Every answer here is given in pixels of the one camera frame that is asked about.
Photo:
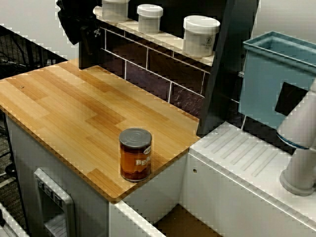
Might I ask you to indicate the blue-grey toy cabinet box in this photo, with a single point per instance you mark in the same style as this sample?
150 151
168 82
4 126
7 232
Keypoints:
264 79

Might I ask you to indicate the dark kitchen frame post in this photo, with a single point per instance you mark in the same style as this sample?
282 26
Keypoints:
86 60
227 61

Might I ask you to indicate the white plastic jar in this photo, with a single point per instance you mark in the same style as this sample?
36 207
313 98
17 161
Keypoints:
115 10
200 37
149 19

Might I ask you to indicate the grey toy faucet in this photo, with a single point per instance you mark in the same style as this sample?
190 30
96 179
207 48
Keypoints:
300 138

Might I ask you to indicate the cream wall shelf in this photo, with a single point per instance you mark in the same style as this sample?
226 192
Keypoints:
172 37

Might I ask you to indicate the grey dishwasher door panel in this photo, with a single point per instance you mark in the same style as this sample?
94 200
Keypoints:
55 197

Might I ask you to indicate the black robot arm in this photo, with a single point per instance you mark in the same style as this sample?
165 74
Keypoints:
70 22

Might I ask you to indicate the brown beans can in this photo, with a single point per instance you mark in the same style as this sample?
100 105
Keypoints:
135 158

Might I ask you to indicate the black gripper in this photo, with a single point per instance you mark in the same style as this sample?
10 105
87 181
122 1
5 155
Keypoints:
95 30

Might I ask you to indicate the dark tile backsplash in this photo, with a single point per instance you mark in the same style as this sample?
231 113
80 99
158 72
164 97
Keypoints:
158 74

